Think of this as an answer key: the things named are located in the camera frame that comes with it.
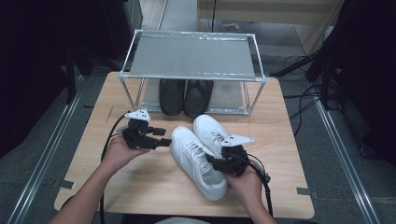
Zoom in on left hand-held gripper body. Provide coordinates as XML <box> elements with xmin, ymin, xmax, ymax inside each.
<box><xmin>121</xmin><ymin>107</ymin><xmax>154</xmax><ymax>150</ymax></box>

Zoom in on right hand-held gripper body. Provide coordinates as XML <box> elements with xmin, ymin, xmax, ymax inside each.
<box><xmin>221</xmin><ymin>133</ymin><xmax>255</xmax><ymax>177</ymax></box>

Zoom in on white sneaker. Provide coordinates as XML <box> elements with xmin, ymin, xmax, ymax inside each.
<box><xmin>170</xmin><ymin>125</ymin><xmax>228</xmax><ymax>202</ymax></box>
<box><xmin>192</xmin><ymin>114</ymin><xmax>237</xmax><ymax>160</ymax></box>

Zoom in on black slipper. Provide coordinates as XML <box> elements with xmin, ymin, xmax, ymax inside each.
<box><xmin>182</xmin><ymin>79</ymin><xmax>215</xmax><ymax>119</ymax></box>
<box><xmin>158</xmin><ymin>78</ymin><xmax>187</xmax><ymax>117</ymax></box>

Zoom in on metal shoe rack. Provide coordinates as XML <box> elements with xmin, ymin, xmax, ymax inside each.
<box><xmin>119</xmin><ymin>28</ymin><xmax>268</xmax><ymax>116</ymax></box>

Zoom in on person's left hand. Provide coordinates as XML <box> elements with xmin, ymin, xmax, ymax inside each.
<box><xmin>101</xmin><ymin>135</ymin><xmax>150</xmax><ymax>174</ymax></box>

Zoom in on person's right hand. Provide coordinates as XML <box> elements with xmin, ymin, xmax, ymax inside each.
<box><xmin>224</xmin><ymin>166</ymin><xmax>264</xmax><ymax>206</ymax></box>

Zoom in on person's grey clothing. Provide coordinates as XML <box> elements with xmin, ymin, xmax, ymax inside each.
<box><xmin>153</xmin><ymin>216</ymin><xmax>216</xmax><ymax>224</ymax></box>

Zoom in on grey tape strip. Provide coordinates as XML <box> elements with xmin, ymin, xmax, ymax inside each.
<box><xmin>52</xmin><ymin>179</ymin><xmax>77</xmax><ymax>190</ymax></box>
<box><xmin>296</xmin><ymin>186</ymin><xmax>319</xmax><ymax>200</ymax></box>

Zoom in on black stand leg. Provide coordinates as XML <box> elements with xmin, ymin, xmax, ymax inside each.
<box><xmin>269</xmin><ymin>55</ymin><xmax>316</xmax><ymax>77</ymax></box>

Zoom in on wooden cabinet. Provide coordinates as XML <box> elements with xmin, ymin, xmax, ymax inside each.
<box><xmin>197</xmin><ymin>0</ymin><xmax>344</xmax><ymax>54</ymax></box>

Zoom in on black curtain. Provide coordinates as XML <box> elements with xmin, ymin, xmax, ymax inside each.
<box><xmin>320</xmin><ymin>0</ymin><xmax>396</xmax><ymax>167</ymax></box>

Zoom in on left hand-held gripper cable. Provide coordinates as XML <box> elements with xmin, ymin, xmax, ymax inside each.
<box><xmin>99</xmin><ymin>111</ymin><xmax>132</xmax><ymax>224</ymax></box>

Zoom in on hand-held gripper cable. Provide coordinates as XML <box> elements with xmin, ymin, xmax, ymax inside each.
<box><xmin>99</xmin><ymin>111</ymin><xmax>132</xmax><ymax>224</ymax></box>
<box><xmin>246</xmin><ymin>153</ymin><xmax>275</xmax><ymax>217</ymax></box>

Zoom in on right hand-held gripper cable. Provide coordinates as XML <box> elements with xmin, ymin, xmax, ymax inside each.
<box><xmin>246</xmin><ymin>153</ymin><xmax>275</xmax><ymax>217</ymax></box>

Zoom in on metal floor rail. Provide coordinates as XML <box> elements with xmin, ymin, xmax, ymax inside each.
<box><xmin>6</xmin><ymin>74</ymin><xmax>85</xmax><ymax>224</ymax></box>
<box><xmin>311</xmin><ymin>99</ymin><xmax>382</xmax><ymax>224</ymax></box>

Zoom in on black floor cables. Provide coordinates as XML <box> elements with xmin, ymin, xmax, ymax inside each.
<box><xmin>281</xmin><ymin>54</ymin><xmax>332</xmax><ymax>138</ymax></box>

